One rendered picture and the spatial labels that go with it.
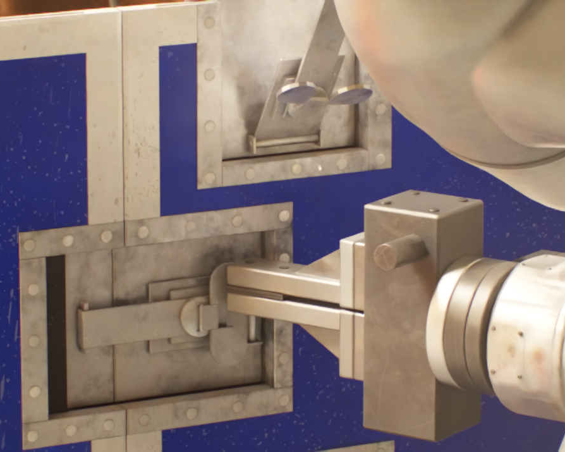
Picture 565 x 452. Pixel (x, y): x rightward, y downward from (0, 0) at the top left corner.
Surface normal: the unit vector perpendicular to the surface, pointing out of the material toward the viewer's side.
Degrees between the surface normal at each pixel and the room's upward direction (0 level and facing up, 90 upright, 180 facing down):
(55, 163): 90
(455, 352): 101
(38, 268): 90
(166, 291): 90
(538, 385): 109
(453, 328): 79
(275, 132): 123
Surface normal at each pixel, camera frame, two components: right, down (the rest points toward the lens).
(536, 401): -0.46, 0.72
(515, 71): -0.24, 0.70
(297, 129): 0.38, 0.70
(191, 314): 0.46, 0.20
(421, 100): -0.34, 0.91
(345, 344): -0.57, 0.19
